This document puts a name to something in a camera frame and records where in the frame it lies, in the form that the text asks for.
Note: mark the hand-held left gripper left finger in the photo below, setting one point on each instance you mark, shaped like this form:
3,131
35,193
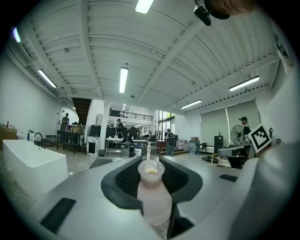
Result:
77,192

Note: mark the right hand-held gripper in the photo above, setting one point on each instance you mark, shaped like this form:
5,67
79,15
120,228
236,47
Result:
259,138

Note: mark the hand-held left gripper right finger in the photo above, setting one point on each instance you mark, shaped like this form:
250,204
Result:
206,187

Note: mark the small brown object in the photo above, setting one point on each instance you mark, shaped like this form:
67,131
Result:
153,201

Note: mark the white pink pump bottle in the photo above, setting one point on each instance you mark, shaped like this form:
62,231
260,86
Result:
149,151

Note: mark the clear bottle with blue cap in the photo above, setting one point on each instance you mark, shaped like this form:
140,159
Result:
138,152

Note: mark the wooden chair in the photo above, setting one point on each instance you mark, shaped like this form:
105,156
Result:
216,159

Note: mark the black tall appliance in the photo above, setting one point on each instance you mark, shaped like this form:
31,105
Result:
218,141

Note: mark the black gear on floor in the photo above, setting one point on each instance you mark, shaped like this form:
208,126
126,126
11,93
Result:
206,158

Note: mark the standing floor fan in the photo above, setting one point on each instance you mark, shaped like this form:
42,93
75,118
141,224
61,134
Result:
236,134

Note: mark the black armchair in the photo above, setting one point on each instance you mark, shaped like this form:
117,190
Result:
203,147

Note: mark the grey roller blind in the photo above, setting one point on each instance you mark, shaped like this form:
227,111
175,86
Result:
213,127
242,112

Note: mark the black trash bin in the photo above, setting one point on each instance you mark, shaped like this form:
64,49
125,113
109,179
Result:
101,152

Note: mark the white bathtub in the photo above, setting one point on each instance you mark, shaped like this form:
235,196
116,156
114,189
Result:
32,161

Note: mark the marble pillar with black opening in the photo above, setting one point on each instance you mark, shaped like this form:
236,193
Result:
93,140

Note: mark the person's white shirt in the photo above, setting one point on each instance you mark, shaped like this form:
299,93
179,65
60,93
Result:
279,168

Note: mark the black cluttered table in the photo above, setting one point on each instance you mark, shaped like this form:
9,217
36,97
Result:
70,134

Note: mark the long ceiling light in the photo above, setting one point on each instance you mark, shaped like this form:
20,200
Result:
191,104
144,5
47,78
16,34
244,83
123,79

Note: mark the white metal table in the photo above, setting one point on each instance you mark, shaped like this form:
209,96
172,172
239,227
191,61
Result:
114,140

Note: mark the black bathtub faucet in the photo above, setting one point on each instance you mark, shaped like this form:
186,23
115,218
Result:
39,138

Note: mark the black office chair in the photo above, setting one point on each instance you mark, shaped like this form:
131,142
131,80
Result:
127,136

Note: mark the dark wooden staircase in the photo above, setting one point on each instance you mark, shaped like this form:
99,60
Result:
82,109

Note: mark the black mezzanine railing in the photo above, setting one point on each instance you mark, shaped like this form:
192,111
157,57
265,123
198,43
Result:
133,114

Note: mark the black head camera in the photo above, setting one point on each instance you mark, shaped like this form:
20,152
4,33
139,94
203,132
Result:
202,15

